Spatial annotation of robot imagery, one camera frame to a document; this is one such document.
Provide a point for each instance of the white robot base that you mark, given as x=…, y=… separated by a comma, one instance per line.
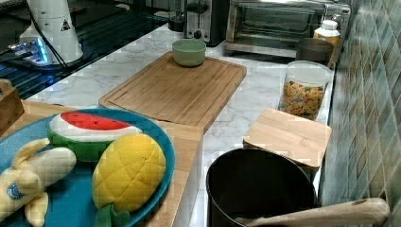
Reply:
x=51, y=33

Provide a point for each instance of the white drawer unit bamboo top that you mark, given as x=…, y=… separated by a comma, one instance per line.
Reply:
x=177, y=206

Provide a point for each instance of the large bamboo cutting board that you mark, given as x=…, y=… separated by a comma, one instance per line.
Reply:
x=167, y=91

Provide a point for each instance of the green ceramic bowl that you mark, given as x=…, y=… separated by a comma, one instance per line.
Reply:
x=189, y=52

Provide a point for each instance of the black pot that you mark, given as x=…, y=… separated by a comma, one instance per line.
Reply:
x=255, y=183

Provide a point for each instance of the silver black toaster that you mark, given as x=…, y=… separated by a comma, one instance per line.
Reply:
x=206, y=20

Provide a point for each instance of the plush yellow pineapple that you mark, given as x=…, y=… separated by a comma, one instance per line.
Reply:
x=126, y=176

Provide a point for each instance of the stainless toaster oven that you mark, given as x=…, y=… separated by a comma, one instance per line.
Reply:
x=274, y=27

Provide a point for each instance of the clear cereal jar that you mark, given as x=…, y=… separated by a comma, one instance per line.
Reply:
x=304, y=88

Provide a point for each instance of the square bamboo lid container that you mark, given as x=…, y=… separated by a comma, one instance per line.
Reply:
x=301, y=140

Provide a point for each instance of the plush watermelon slice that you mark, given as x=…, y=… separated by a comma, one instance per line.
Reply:
x=86, y=134

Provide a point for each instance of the white capped orange bottle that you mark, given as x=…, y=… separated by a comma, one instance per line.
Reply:
x=328, y=32

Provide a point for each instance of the wooden knife block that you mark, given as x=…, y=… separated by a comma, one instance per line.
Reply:
x=11, y=106

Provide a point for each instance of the plush peeled banana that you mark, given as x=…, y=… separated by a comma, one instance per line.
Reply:
x=23, y=184

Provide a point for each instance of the wooden utensil handle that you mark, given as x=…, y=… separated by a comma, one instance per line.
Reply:
x=366, y=211

